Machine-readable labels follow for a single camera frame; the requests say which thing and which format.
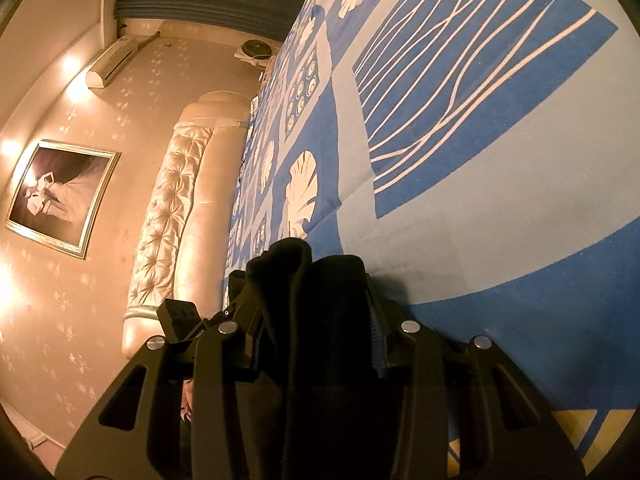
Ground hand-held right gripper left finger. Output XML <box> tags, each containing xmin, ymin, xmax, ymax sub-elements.
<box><xmin>54</xmin><ymin>270</ymin><xmax>265</xmax><ymax>480</ymax></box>

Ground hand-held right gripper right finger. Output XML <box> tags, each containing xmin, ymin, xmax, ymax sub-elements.
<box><xmin>366</xmin><ymin>274</ymin><xmax>587</xmax><ymax>480</ymax></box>

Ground black pants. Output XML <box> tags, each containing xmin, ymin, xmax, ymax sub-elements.
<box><xmin>244</xmin><ymin>237</ymin><xmax>442</xmax><ymax>480</ymax></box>

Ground person's left hand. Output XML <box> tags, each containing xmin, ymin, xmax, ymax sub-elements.
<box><xmin>180</xmin><ymin>380</ymin><xmax>196</xmax><ymax>424</ymax></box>

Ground cream tufted headboard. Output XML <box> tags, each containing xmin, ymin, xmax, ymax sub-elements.
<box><xmin>121</xmin><ymin>91</ymin><xmax>259</xmax><ymax>361</ymax></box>

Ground blue patterned blanket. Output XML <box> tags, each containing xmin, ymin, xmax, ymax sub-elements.
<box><xmin>220</xmin><ymin>0</ymin><xmax>640</xmax><ymax>480</ymax></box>

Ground white air conditioner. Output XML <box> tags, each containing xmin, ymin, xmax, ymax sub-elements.
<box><xmin>85</xmin><ymin>35</ymin><xmax>140</xmax><ymax>91</ymax></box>

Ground framed wall picture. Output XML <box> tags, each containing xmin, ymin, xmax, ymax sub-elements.
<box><xmin>5</xmin><ymin>139</ymin><xmax>122</xmax><ymax>260</ymax></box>

